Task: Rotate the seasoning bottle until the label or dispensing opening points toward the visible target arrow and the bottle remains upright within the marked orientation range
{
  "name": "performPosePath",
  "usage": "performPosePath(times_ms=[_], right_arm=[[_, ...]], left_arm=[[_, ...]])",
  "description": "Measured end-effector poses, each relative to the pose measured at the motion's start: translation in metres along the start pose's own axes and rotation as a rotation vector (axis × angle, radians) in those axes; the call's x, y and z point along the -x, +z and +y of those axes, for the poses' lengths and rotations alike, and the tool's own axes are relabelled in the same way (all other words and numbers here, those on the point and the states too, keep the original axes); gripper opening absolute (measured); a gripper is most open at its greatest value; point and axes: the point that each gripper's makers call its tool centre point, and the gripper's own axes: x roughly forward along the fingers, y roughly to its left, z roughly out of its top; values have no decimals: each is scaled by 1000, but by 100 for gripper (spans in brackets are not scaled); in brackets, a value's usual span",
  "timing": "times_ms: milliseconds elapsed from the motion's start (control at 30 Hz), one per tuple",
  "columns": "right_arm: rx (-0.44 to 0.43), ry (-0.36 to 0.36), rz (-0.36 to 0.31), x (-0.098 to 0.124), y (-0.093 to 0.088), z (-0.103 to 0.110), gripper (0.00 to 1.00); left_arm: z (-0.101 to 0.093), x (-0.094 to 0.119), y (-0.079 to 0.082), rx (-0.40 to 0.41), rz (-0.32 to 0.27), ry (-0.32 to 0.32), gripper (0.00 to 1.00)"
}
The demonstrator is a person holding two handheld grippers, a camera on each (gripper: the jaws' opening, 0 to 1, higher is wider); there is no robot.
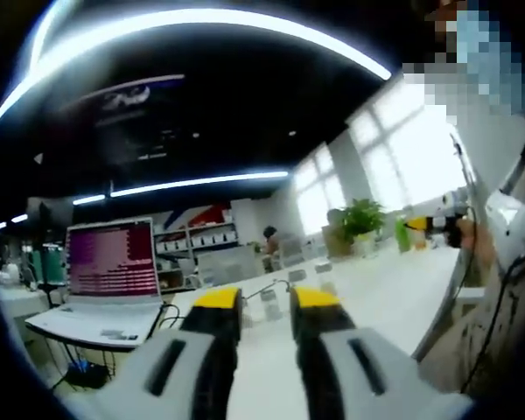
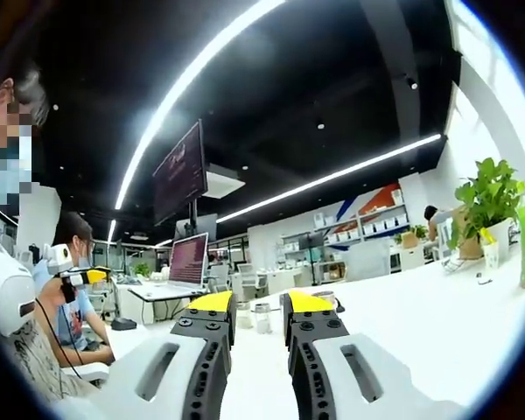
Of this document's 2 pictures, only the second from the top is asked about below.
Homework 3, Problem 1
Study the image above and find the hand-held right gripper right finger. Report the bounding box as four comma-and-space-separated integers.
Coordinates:
281, 288, 466, 420

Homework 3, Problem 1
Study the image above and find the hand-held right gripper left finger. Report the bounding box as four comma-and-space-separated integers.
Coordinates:
52, 289, 238, 420

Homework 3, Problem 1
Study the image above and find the clear glass seasoning bottle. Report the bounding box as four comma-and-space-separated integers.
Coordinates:
254, 303, 273, 336
235, 300, 255, 330

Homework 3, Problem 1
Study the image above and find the white cup yellow label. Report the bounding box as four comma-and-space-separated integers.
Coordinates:
479, 226, 502, 270

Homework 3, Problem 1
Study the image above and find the black desk object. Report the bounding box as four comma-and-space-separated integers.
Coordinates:
110, 316, 137, 333

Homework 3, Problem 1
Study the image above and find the white side desk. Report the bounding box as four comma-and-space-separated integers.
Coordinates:
113, 282, 211, 326

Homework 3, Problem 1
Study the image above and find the round glass jar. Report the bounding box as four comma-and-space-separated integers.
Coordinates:
312, 290, 347, 314

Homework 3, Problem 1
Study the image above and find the open silver laptop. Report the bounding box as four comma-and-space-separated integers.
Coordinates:
128, 232, 211, 303

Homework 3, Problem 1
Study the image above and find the light grey chair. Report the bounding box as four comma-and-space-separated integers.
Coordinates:
344, 239, 393, 282

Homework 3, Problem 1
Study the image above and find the hanging dark monitor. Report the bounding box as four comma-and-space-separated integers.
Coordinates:
151, 118, 207, 227

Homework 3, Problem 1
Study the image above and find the small potted plant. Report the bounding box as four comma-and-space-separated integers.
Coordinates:
393, 223, 429, 249

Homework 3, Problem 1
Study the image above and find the white ceiling air conditioner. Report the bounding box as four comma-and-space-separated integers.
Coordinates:
199, 163, 247, 200

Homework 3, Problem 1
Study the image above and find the person's head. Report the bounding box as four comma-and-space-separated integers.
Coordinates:
0, 64, 50, 129

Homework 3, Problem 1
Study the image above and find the brown paper bag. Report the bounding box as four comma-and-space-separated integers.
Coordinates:
451, 204, 485, 260

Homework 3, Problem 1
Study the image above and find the long curved ceiling light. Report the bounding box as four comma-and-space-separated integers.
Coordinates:
113, 0, 287, 212

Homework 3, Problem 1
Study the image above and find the straight ceiling light strip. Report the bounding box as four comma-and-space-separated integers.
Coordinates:
215, 132, 444, 225

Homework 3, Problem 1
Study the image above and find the green potted plant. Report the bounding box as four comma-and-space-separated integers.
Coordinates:
446, 157, 525, 260

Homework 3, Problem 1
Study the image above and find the black device cable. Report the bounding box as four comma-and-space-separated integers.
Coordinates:
33, 297, 85, 380

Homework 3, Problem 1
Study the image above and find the white wall shelf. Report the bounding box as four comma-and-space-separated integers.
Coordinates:
312, 183, 411, 247

